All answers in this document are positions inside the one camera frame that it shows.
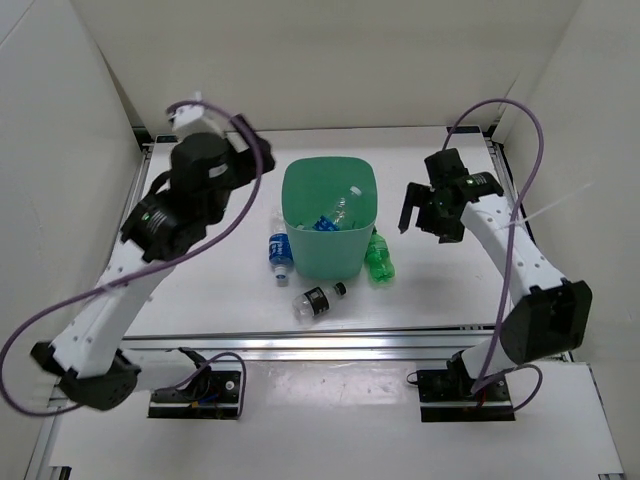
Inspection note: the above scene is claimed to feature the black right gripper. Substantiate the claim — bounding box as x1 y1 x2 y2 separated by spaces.
398 183 464 244

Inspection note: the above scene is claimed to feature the green plastic bottle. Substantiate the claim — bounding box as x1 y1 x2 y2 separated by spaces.
364 228 395 284

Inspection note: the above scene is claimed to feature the clear bottle blue Aquafina label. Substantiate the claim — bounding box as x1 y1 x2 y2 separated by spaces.
268 210 294 286

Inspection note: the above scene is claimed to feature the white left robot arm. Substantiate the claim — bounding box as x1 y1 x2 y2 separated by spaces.
31 110 275 411

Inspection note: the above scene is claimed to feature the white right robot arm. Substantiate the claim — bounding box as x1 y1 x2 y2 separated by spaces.
399 149 593 400

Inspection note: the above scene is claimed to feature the green plastic bin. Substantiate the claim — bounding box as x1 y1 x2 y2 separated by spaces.
281 156 378 280

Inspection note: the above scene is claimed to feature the clear bottle black label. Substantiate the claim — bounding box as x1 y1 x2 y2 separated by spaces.
292 282 347 321

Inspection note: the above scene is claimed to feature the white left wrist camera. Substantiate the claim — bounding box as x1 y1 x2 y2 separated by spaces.
168 105 223 140

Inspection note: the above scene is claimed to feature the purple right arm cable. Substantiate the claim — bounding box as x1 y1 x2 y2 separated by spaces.
444 98 546 412

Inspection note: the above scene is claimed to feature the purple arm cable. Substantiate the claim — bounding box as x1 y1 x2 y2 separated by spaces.
444 98 546 412
0 99 266 415

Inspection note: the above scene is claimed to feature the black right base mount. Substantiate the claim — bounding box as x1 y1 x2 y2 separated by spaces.
406 370 515 423

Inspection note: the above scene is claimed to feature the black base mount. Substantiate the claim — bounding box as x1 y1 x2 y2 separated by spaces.
147 347 247 420
406 370 515 423

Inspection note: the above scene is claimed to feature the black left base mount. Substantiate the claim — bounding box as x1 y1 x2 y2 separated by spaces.
147 347 247 420

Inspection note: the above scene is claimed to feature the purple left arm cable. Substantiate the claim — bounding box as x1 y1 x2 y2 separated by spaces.
0 99 266 415

